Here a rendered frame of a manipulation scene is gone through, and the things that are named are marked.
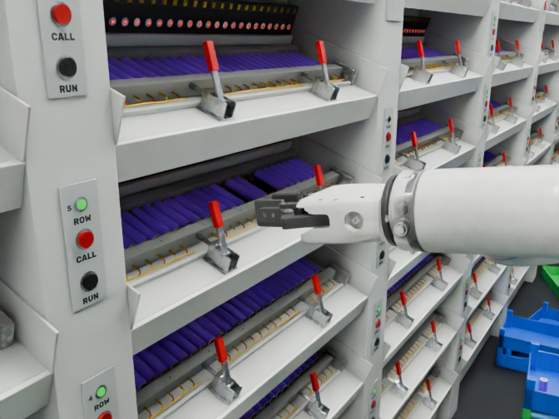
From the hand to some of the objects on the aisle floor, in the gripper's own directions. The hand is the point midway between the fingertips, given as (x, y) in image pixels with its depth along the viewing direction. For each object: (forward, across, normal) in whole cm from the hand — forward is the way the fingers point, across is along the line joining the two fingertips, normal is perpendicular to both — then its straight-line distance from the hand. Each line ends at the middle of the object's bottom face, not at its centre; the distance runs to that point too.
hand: (279, 209), depth 68 cm
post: (+34, -47, +101) cm, 116 cm away
